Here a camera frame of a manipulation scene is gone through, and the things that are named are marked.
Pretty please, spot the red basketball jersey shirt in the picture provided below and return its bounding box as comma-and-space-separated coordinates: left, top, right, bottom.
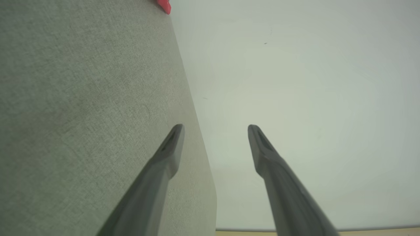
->
157, 0, 172, 15

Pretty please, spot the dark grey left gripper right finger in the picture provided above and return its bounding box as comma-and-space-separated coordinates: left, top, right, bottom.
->
248, 124, 338, 236

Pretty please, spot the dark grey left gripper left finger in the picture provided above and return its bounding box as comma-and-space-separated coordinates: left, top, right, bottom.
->
96, 124, 185, 236

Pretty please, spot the grey fabric sofa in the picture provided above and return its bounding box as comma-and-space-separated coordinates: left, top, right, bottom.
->
0, 0, 217, 236

